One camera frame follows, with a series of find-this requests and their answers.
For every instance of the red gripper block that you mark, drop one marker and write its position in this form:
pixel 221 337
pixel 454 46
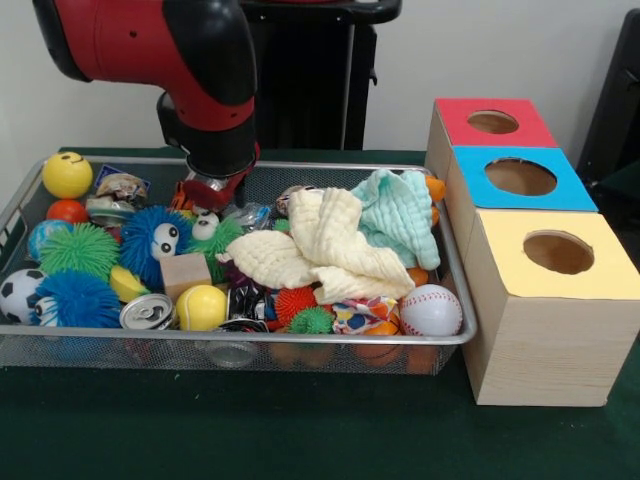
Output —
pixel 220 197

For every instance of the cream waffle cloth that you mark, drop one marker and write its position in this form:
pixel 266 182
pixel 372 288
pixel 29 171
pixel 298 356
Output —
pixel 325 240

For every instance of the blue spiky googly-eyed ball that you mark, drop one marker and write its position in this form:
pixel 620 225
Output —
pixel 80 300
pixel 140 240

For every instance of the crushed printed soda can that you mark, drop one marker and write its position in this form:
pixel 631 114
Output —
pixel 107 207

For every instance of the mint waffle cloth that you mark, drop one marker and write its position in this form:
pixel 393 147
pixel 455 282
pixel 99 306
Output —
pixel 400 215

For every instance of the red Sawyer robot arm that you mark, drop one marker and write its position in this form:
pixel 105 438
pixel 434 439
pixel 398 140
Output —
pixel 125 40

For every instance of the shallow clear mesh bin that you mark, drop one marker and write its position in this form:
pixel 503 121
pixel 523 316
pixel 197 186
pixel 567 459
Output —
pixel 200 355

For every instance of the wooden three-hole box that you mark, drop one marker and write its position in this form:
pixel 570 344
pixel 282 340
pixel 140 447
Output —
pixel 550 345

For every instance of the crushed clear plastic bottle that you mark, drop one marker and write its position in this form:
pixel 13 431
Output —
pixel 250 215

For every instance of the yellow tennis ball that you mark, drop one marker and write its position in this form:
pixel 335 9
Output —
pixel 201 307

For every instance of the silver-top soda can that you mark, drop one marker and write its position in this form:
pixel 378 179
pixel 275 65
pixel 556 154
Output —
pixel 147 312

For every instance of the white baseball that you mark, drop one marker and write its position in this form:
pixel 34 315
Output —
pixel 431 310

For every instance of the dark green tablecloth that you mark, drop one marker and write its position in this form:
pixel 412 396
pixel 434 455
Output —
pixel 300 435
pixel 625 182

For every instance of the black-and-white soccer ball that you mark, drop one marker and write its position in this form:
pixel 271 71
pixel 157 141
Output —
pixel 12 295

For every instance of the black floor stand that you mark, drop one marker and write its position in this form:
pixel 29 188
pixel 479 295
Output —
pixel 620 100

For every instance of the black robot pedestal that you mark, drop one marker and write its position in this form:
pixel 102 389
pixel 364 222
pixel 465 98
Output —
pixel 310 75

